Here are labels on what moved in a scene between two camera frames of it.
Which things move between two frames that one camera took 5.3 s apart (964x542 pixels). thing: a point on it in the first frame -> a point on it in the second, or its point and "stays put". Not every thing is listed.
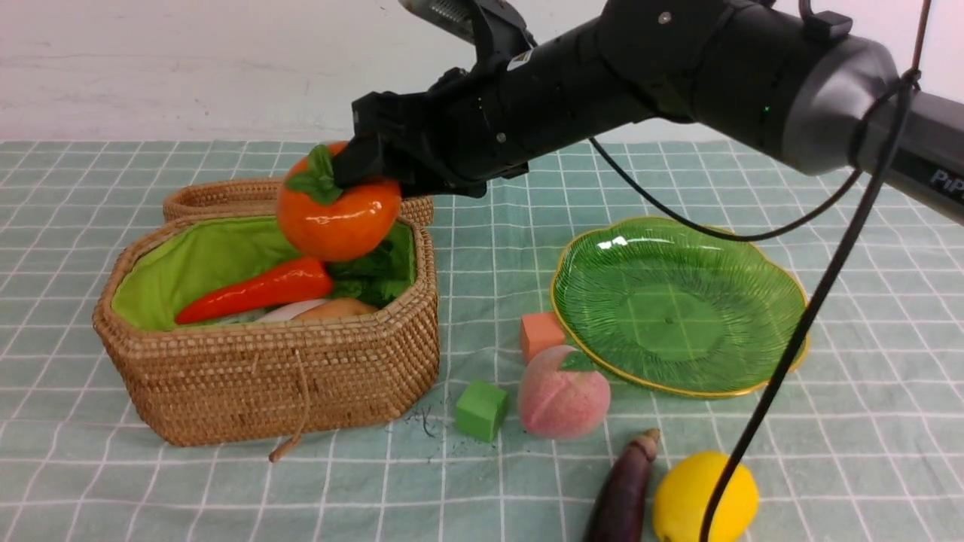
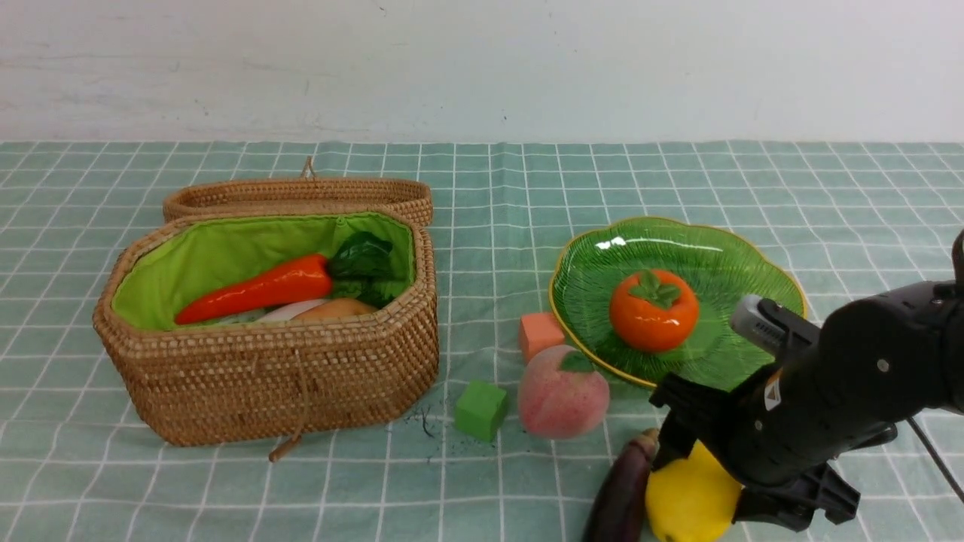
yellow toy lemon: (684, 491) stays put
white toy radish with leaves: (279, 312) stays put
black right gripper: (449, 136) -> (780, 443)
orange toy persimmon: (332, 222) -> (654, 309)
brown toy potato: (335, 308) stays put
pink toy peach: (561, 395) stays put
